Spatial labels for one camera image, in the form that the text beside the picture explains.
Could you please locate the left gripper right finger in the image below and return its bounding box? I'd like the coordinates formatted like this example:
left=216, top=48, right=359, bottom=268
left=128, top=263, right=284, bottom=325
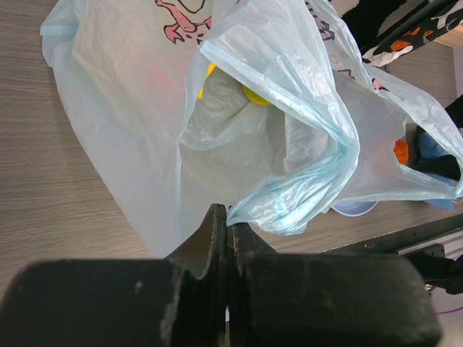
left=228, top=223, right=443, bottom=346

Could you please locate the camouflage patterned fabric bag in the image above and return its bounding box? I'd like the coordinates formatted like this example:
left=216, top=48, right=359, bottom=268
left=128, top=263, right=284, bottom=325
left=331, top=0, right=462, bottom=67

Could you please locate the blue cloth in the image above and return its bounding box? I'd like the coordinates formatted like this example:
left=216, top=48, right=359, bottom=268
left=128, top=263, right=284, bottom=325
left=416, top=132, right=456, bottom=212

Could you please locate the yellow fake banana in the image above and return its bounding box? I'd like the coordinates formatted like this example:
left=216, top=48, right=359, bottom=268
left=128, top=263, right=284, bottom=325
left=197, top=63, right=216, bottom=99
left=242, top=85, right=271, bottom=106

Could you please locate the wooden rack frame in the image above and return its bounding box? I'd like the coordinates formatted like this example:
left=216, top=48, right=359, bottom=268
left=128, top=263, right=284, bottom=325
left=434, top=26, right=463, bottom=48

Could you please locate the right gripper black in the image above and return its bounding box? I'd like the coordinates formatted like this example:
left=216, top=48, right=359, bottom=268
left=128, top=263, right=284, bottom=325
left=410, top=93, right=463, bottom=185

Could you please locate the light blue plastic bag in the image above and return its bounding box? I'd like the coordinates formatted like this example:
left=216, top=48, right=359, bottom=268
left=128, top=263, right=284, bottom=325
left=40, top=1, right=462, bottom=256

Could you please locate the orange fake pumpkin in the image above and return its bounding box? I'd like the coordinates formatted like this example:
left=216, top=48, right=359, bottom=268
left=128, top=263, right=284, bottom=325
left=394, top=140, right=409, bottom=165

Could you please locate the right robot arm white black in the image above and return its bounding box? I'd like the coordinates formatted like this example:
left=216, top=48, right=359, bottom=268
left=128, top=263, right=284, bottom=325
left=406, top=127, right=462, bottom=295

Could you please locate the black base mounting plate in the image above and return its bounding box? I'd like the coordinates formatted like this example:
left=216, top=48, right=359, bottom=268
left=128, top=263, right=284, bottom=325
left=323, top=213, right=462, bottom=254

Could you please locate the blue round plate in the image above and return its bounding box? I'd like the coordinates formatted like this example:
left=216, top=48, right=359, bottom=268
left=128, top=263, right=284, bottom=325
left=331, top=202, right=378, bottom=217

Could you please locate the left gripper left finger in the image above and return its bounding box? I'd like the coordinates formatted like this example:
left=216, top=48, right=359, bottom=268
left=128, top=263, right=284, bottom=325
left=1, top=205, right=227, bottom=346

